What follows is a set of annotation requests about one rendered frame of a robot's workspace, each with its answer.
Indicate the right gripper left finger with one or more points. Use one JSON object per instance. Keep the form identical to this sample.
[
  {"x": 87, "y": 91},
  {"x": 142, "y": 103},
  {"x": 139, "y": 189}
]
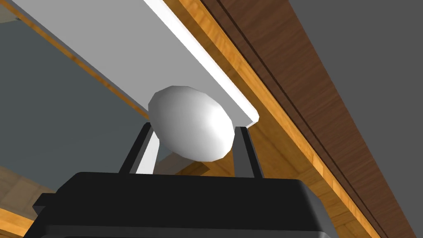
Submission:
[{"x": 140, "y": 155}]

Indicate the white door leaf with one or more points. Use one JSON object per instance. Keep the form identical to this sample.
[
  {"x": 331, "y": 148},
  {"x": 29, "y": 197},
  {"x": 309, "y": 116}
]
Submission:
[{"x": 132, "y": 49}]

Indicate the white round door knob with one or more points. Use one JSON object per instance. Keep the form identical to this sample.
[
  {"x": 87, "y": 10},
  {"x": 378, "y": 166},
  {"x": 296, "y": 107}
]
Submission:
[{"x": 191, "y": 124}]

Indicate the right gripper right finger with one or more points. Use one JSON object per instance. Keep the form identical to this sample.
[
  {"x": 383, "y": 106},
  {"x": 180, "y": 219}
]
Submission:
[{"x": 244, "y": 158}]

